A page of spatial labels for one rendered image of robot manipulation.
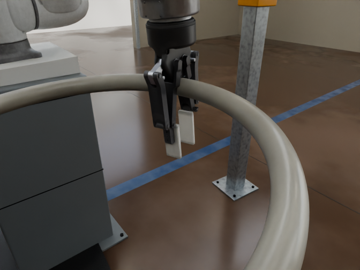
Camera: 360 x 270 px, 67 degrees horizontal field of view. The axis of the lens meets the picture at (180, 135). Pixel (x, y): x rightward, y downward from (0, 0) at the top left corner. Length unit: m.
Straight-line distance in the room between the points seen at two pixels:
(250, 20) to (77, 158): 0.93
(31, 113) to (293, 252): 0.91
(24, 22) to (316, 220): 1.56
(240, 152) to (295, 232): 1.34
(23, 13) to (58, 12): 0.11
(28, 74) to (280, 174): 0.89
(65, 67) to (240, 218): 1.10
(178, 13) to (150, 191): 1.37
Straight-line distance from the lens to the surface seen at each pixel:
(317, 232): 1.59
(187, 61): 0.45
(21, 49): 1.09
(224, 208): 1.57
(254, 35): 1.32
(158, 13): 0.40
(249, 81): 1.37
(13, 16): 1.07
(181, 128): 0.53
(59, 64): 1.04
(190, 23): 0.42
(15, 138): 1.03
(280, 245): 0.20
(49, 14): 1.11
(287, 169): 0.26
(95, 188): 1.23
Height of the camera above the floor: 1.07
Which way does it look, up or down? 28 degrees down
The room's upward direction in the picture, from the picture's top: straight up
